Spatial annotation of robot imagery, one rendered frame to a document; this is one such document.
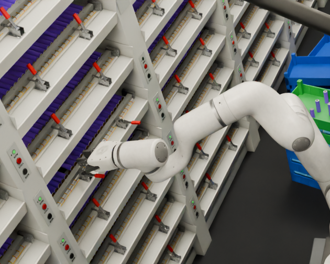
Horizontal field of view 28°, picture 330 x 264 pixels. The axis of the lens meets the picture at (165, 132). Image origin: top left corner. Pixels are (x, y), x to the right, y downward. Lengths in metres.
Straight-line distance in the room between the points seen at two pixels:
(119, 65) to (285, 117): 0.70
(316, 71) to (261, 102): 1.95
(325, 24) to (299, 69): 2.95
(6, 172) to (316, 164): 0.91
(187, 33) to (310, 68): 1.25
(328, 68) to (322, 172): 1.79
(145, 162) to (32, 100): 0.38
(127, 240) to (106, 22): 0.82
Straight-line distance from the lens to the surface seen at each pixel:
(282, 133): 1.88
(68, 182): 2.17
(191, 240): 2.92
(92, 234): 2.28
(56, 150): 2.05
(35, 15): 1.96
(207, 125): 1.88
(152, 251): 2.67
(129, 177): 2.43
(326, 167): 2.06
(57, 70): 2.04
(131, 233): 2.50
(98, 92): 2.22
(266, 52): 3.55
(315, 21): 0.88
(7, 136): 1.85
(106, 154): 2.03
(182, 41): 2.70
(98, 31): 2.17
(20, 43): 1.87
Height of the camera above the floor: 2.31
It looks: 38 degrees down
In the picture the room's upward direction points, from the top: 19 degrees counter-clockwise
